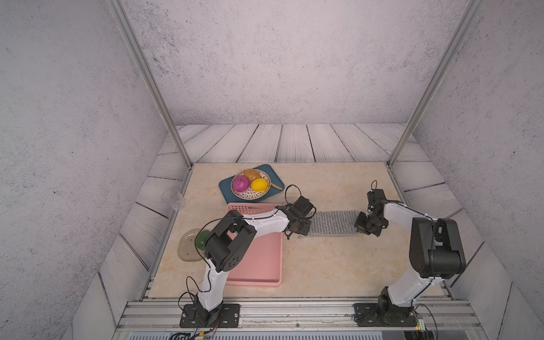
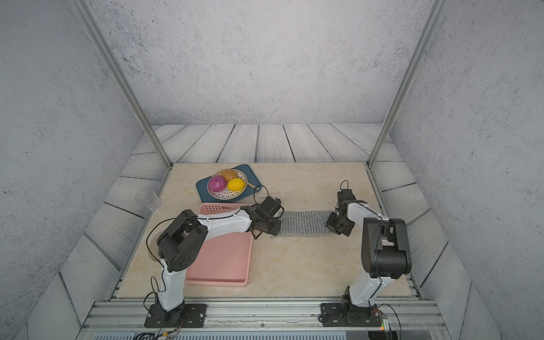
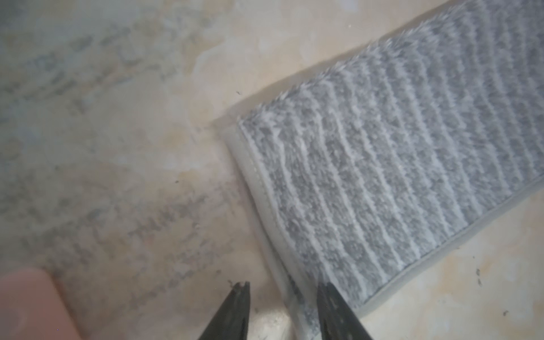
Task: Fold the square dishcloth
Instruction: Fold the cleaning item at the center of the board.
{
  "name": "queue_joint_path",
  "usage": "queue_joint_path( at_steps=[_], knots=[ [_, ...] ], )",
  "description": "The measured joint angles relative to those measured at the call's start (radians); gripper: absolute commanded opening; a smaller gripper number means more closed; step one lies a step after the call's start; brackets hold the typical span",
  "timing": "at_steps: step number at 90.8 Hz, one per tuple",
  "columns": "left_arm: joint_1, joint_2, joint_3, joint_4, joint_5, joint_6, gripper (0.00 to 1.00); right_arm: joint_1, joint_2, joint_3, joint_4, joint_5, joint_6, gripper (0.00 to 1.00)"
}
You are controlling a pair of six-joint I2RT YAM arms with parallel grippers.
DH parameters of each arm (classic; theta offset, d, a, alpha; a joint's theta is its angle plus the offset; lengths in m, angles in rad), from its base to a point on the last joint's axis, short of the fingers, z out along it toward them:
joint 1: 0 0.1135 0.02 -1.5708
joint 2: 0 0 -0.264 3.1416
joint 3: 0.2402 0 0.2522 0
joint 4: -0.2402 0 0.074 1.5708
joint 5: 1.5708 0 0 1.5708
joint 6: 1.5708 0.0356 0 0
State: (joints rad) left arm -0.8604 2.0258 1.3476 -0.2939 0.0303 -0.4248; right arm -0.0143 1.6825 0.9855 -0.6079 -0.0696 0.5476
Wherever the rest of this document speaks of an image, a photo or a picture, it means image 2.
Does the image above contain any grey striped dishcloth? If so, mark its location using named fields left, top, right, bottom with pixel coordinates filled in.
left=275, top=211, right=332, bottom=237

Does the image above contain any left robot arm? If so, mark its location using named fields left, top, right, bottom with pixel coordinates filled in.
left=144, top=195, right=284, bottom=328

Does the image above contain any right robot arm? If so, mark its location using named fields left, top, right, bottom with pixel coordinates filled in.
left=319, top=188, right=412, bottom=330

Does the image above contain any yellow toy lemon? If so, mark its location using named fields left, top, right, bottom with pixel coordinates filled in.
left=227, top=178, right=247, bottom=192

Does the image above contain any patterned ceramic plate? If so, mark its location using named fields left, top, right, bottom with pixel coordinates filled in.
left=206, top=169, right=248, bottom=201

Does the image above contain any brown toy fruit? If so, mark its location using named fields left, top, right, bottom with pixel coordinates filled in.
left=220, top=169, right=239, bottom=182

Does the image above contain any purple toy fruit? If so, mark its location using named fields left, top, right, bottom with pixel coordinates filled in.
left=208, top=175, right=228, bottom=193

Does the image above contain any pink plastic basket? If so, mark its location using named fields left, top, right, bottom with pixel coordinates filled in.
left=184, top=203, right=255, bottom=288

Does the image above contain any teal rectangular tray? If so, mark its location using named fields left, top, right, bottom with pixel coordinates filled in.
left=195, top=164, right=262, bottom=203

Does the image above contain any clear glass plate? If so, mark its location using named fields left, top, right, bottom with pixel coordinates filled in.
left=147, top=231, right=161, bottom=262

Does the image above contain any clear plastic cup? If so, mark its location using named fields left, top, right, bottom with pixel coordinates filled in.
left=135, top=188, right=162, bottom=212

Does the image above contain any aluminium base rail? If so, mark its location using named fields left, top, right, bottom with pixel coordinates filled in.
left=76, top=297, right=451, bottom=340

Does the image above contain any right frame post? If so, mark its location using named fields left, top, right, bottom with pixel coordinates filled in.
left=367, top=0, right=447, bottom=169

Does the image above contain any frame post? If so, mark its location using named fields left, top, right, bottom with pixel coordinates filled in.
left=367, top=0, right=447, bottom=169
left=70, top=0, right=174, bottom=170

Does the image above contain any left frame post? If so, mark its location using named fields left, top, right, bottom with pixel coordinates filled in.
left=70, top=0, right=174, bottom=170

